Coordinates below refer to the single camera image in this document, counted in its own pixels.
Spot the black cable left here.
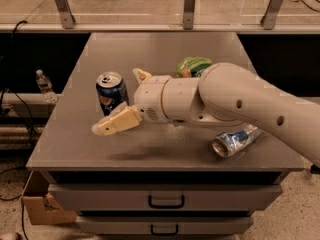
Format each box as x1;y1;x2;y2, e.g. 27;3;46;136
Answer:
0;19;40;240

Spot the crushed silver blue can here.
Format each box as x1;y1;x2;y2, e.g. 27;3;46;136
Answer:
212;125;263;158

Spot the metal railing bracket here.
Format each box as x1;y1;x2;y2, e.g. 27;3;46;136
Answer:
260;0;283;30
54;0;76;29
182;0;196;30

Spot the middle metal railing bracket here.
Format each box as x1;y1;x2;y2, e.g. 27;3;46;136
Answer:
182;0;196;30

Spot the blue pepsi can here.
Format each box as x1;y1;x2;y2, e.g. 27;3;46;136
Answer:
96;71;129;116

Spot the green chip bag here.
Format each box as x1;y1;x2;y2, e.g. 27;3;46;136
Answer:
176;56;212;78

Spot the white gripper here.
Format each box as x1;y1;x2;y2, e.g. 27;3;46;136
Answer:
92;68;171;136

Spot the brown cardboard box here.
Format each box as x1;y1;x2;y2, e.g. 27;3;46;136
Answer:
21;172;77;225

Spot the left metal railing bracket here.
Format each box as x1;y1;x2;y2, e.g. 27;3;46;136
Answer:
54;0;76;29

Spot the clear plastic water bottle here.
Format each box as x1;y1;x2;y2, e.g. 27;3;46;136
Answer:
36;70;58;104

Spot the right metal railing bracket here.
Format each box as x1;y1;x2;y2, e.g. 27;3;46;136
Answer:
260;0;283;30

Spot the grey upper drawer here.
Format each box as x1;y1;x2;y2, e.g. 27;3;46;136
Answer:
49;184;282;212

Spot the grey lower drawer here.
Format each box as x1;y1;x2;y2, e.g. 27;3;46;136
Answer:
76;216;253;236

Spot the grey drawer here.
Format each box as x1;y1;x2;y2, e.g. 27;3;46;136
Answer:
49;184;282;212
76;216;253;236

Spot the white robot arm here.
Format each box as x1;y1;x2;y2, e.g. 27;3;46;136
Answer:
92;63;320;166

